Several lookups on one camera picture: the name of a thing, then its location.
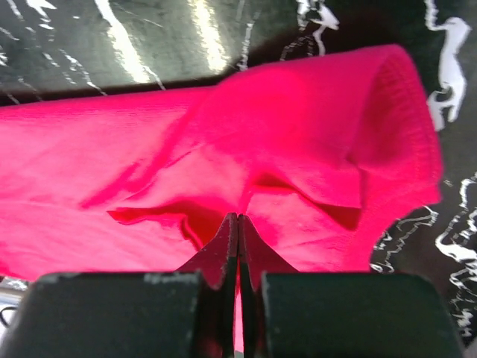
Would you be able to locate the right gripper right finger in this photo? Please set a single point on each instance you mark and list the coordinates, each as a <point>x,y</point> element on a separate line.
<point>255,258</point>

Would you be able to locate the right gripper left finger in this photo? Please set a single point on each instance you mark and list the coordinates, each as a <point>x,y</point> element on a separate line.
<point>217,264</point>

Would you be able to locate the magenta t shirt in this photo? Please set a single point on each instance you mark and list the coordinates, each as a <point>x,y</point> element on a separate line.
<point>103,199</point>

